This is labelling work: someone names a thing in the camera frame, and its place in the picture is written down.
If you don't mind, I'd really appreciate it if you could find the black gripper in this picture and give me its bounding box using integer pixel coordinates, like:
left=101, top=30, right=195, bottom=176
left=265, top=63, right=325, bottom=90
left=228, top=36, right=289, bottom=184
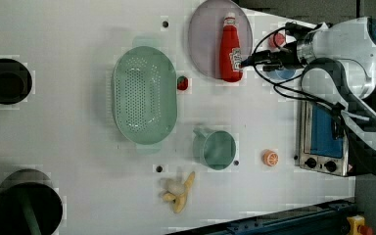
left=240, top=49, right=304, bottom=71

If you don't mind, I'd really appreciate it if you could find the red ketchup bottle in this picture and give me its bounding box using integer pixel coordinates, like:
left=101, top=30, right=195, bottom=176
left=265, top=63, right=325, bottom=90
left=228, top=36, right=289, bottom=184
left=219, top=12, right=243, bottom=82

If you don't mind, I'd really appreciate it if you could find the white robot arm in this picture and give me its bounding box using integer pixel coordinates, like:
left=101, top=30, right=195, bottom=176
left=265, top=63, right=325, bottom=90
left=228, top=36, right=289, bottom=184
left=241, top=17, right=376, bottom=177

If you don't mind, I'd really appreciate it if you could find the grey oval plate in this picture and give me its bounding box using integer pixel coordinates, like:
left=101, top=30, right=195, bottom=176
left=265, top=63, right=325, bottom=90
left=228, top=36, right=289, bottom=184
left=187, top=0, right=253, bottom=79

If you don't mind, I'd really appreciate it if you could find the blue bowl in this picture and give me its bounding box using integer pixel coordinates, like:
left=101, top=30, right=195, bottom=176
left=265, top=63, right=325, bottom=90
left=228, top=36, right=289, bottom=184
left=267, top=70, right=296, bottom=80

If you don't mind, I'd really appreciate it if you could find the small red toy fruit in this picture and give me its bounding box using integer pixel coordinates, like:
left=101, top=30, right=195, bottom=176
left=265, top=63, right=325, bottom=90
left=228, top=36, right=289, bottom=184
left=177, top=76, right=189, bottom=91

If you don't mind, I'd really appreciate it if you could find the green mug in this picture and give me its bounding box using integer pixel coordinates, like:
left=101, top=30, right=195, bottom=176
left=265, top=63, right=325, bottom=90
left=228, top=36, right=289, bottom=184
left=193, top=127, right=236, bottom=170

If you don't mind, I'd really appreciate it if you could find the toy orange half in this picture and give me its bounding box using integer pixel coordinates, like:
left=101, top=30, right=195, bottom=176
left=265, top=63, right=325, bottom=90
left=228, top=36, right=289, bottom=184
left=262, top=150, right=279, bottom=166

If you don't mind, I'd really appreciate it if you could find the green oval colander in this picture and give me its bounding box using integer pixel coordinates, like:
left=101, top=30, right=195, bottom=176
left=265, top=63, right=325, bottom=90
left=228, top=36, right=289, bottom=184
left=112, top=46, right=177, bottom=145

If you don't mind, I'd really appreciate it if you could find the black toaster oven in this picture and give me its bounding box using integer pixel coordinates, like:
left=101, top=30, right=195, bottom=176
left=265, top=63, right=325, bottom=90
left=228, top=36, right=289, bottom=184
left=294, top=76, right=376, bottom=178

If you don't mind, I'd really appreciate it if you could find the peeled toy banana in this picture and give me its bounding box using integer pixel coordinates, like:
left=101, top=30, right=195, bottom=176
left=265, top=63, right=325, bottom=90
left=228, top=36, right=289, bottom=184
left=162, top=171, right=196, bottom=213

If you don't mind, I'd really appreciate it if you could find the black cylinder cup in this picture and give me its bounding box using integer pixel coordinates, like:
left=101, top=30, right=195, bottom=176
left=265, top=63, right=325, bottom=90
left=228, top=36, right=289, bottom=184
left=0, top=59, right=32, bottom=105

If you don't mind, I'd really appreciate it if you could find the black cup with stick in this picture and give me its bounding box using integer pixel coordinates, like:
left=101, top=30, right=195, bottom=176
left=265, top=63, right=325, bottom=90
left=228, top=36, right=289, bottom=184
left=0, top=168, right=63, bottom=235

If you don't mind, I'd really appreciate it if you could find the black cable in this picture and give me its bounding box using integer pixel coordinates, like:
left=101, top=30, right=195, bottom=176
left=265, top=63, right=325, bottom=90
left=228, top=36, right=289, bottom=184
left=252, top=21, right=373, bottom=131

